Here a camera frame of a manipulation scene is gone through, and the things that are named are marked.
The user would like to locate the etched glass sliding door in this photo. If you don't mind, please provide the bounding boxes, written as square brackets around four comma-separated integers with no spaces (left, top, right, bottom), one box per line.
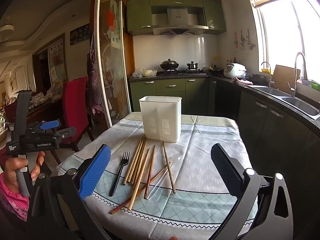
[95,0,133,128]

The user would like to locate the dark brown wooden chopstick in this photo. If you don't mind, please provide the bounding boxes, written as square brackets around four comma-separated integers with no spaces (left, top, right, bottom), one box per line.
[162,141,176,194]

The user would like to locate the black plastic fork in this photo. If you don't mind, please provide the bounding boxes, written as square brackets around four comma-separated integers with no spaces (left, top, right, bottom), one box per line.
[109,151,130,197]

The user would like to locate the steel double sink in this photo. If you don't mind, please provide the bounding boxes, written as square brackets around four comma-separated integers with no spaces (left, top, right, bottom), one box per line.
[250,85,320,120]

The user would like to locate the green kitchen cabinets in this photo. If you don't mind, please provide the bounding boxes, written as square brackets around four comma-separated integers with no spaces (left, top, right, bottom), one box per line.
[126,0,227,36]
[129,77,210,115]

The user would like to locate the white plastic utensil holder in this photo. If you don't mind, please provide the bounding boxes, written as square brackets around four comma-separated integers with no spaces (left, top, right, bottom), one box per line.
[139,96,182,143]

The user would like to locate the steel range hood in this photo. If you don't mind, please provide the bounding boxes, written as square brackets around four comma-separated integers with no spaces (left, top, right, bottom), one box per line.
[151,7,209,37]

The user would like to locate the long reddish wooden chopstick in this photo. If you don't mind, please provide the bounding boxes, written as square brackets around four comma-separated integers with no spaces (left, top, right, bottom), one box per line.
[111,162,172,215]

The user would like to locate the pile of plastic bags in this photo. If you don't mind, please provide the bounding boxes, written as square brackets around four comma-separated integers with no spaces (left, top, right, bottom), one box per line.
[34,84,67,105]

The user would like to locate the black lidded wok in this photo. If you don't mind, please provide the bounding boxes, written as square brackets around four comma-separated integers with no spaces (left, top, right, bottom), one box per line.
[160,59,180,71]

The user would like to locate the light bamboo chopstick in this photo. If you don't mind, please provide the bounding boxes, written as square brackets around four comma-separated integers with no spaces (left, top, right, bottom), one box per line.
[130,137,148,185]
[126,136,146,185]
[127,148,150,211]
[122,135,145,186]

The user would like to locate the small steel faucet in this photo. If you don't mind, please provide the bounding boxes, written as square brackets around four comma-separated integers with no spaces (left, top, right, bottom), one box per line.
[261,62,272,88]

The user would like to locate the green plastic sink holder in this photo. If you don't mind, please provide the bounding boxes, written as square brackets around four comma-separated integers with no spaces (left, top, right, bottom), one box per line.
[301,78,320,92]

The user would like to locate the checkered apron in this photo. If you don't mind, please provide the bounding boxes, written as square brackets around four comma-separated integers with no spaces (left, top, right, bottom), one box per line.
[86,32,110,115]

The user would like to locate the gas stove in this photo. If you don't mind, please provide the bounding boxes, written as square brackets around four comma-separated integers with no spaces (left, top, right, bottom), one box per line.
[157,69,208,76]

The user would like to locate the dark side kitchen cabinets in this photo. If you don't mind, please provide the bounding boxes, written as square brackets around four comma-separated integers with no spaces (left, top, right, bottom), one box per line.
[209,77,320,205]

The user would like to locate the green lower kitchen cabinets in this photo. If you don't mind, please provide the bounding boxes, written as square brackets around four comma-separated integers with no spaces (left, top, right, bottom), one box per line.
[129,77,210,115]

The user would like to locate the brown cutting board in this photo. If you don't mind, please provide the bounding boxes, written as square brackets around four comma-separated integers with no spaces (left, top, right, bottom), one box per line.
[271,65,302,94]

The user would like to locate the dark wall poster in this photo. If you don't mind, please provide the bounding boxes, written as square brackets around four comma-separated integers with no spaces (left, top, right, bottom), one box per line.
[70,24,90,45]

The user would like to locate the white rice cooker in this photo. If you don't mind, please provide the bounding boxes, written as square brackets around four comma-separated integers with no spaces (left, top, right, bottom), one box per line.
[223,63,248,78]

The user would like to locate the green upper kitchen cabinets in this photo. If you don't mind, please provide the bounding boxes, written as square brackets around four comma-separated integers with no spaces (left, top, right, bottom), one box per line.
[126,0,227,36]

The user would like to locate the pink cloth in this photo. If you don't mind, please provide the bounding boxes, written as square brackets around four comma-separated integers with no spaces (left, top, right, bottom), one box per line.
[233,77,253,85]

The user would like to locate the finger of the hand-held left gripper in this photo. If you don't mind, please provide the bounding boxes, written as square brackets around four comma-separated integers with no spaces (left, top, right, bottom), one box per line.
[26,120,62,133]
[52,127,77,143]

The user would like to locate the white plastic bag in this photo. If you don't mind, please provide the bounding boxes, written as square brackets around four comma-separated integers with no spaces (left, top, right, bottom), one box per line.
[132,69,158,78]

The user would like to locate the tall steel faucet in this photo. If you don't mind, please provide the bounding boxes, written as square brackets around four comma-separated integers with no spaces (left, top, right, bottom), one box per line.
[290,52,308,98]

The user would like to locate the white wall calendar poster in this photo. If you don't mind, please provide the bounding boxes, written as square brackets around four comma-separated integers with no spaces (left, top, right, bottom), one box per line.
[49,39,68,82]

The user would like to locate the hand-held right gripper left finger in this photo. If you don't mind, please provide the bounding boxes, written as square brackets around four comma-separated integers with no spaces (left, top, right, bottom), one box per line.
[27,144,112,240]

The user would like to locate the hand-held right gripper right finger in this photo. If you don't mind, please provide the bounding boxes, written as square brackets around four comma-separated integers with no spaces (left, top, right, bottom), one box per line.
[211,143,294,240]

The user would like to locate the hanging wall utensils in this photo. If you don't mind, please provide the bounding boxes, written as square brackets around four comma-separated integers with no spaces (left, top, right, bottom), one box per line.
[234,29,257,53]

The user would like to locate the short reddish wooden chopstick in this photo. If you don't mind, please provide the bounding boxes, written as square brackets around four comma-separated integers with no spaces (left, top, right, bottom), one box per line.
[144,145,156,200]

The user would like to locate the red upholstered wooden chair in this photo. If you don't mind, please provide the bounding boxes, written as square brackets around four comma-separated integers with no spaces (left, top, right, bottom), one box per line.
[60,76,95,153]

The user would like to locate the patterned white green tablecloth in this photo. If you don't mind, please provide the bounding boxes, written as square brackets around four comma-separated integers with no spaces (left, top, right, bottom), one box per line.
[59,112,259,240]

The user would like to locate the person's left hand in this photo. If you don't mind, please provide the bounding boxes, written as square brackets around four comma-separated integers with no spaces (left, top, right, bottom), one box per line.
[4,151,46,193]

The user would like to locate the clear plastic spoon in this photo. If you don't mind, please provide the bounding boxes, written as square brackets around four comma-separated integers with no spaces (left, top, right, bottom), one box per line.
[146,154,182,200]

